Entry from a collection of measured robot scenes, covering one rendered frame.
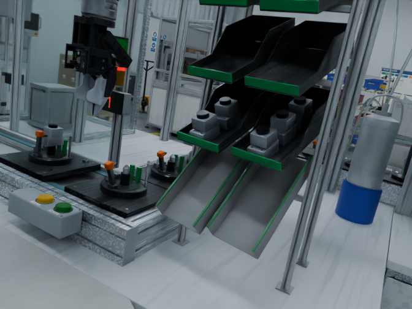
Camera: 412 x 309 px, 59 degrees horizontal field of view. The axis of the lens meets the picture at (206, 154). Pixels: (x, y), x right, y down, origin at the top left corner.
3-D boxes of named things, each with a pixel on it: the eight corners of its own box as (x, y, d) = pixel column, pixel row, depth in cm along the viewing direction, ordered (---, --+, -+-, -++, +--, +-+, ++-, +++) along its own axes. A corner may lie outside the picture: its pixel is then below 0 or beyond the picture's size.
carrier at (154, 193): (126, 221, 95) (132, 176, 92) (63, 192, 106) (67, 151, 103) (177, 199, 116) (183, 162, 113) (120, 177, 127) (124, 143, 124)
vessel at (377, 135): (379, 192, 144) (408, 97, 135) (343, 182, 150) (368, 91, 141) (381, 185, 156) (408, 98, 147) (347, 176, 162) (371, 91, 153)
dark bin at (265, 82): (298, 97, 73) (299, 62, 69) (244, 86, 81) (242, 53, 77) (352, 54, 90) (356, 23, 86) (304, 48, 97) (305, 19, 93)
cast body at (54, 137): (48, 146, 121) (49, 126, 119) (39, 143, 123) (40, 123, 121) (68, 144, 128) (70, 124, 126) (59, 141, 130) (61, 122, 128)
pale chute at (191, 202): (200, 235, 86) (193, 226, 83) (162, 214, 94) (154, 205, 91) (259, 149, 97) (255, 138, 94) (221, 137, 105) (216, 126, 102)
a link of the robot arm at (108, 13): (100, 0, 82) (128, 3, 79) (98, 21, 83) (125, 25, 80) (74, -8, 76) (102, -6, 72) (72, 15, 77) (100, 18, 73)
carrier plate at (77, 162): (42, 181, 110) (43, 175, 110) (-5, 160, 121) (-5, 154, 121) (100, 168, 131) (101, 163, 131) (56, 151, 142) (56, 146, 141)
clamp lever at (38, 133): (37, 154, 119) (39, 131, 118) (32, 152, 120) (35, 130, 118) (46, 153, 122) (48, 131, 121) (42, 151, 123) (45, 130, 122)
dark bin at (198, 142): (218, 154, 83) (215, 125, 79) (178, 139, 91) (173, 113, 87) (281, 105, 100) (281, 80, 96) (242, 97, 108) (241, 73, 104)
